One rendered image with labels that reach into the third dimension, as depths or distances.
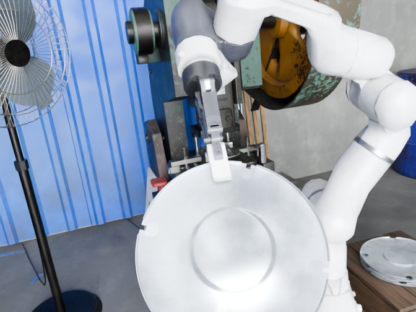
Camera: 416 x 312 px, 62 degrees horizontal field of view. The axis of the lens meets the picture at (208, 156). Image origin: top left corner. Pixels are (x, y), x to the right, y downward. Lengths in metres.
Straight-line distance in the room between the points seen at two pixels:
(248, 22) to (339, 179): 0.46
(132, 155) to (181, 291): 2.27
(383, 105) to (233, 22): 0.37
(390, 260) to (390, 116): 0.83
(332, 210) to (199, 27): 0.53
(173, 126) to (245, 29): 1.11
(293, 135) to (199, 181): 2.68
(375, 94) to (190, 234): 0.54
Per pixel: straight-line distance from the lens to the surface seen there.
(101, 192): 2.83
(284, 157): 3.24
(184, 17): 0.75
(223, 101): 1.56
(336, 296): 1.09
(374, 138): 0.95
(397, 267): 1.55
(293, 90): 1.62
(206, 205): 0.56
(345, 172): 0.95
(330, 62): 0.82
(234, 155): 1.51
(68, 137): 2.71
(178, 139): 1.79
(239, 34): 0.73
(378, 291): 1.46
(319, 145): 3.41
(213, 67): 0.67
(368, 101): 0.89
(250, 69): 1.55
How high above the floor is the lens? 1.23
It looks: 17 degrees down
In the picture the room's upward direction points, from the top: 6 degrees counter-clockwise
